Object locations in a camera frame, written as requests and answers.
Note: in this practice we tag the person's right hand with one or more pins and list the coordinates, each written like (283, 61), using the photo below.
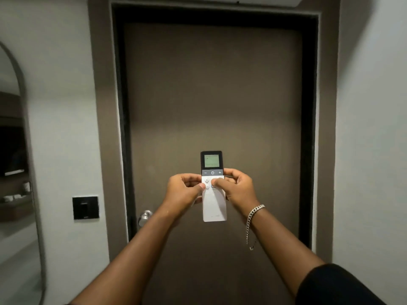
(238, 190)

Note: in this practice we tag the person's left hand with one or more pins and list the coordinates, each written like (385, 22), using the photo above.
(179, 193)

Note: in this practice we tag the person's right thumb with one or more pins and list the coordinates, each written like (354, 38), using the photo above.
(219, 184)

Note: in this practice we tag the person's left thumb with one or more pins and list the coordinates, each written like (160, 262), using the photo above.
(197, 191)

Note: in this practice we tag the white remote control with screen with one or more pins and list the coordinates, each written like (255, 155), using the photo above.
(212, 174)

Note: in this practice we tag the person's left forearm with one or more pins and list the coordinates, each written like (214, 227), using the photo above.
(127, 257)

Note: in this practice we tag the person's right forearm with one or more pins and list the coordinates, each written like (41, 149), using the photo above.
(279, 247)

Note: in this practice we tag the brown door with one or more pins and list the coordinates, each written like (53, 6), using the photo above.
(210, 117)

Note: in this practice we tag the black sleeve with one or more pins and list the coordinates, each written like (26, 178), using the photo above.
(337, 285)

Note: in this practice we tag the dark door frame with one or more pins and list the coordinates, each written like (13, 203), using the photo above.
(119, 123)

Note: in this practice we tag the black wall switch panel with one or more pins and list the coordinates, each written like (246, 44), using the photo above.
(85, 208)

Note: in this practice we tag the arched wall mirror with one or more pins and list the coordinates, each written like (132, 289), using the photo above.
(16, 174)

